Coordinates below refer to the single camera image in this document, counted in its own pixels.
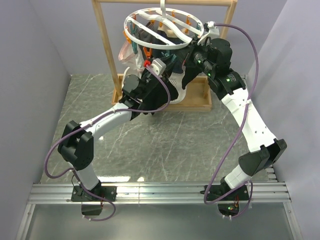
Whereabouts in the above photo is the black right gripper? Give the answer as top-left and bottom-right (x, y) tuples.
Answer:
(174, 37), (215, 78)

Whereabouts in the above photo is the black boxer underwear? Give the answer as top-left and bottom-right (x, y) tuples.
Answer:
(134, 56), (179, 116)

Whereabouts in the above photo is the white round clip hanger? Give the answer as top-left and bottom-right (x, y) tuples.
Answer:
(123, 5), (204, 59)

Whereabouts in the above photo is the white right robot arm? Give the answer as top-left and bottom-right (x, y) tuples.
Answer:
(177, 37), (287, 200)

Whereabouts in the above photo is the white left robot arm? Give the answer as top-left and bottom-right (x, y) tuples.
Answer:
(58, 54), (178, 201)

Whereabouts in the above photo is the navy hanging underwear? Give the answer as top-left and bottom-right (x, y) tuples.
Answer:
(152, 37), (185, 74)

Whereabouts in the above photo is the pink white hanging underwear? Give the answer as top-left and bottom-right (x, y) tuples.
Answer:
(118, 41), (145, 73)

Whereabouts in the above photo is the grey striped hanging underwear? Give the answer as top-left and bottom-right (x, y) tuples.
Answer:
(134, 21), (163, 45)

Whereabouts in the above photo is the white perforated plastic basket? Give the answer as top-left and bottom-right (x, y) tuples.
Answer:
(122, 66), (187, 105)

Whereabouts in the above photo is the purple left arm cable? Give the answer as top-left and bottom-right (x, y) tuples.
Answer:
(43, 63), (172, 222)

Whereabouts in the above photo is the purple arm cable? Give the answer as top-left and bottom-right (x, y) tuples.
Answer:
(203, 22), (259, 220)
(43, 63), (172, 222)

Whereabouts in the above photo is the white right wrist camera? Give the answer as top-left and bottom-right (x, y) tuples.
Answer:
(197, 21), (220, 45)

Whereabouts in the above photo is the wooden hanger rack frame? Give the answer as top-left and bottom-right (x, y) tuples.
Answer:
(92, 0), (238, 112)

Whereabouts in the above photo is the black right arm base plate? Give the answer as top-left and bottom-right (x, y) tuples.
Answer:
(206, 183), (250, 201)

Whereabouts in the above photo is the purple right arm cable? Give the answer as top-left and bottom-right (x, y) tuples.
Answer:
(203, 22), (259, 220)

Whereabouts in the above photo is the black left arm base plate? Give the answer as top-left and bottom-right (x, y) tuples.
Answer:
(71, 185), (117, 202)

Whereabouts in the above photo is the aluminium mounting rail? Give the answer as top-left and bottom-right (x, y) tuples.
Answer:
(27, 181), (291, 205)

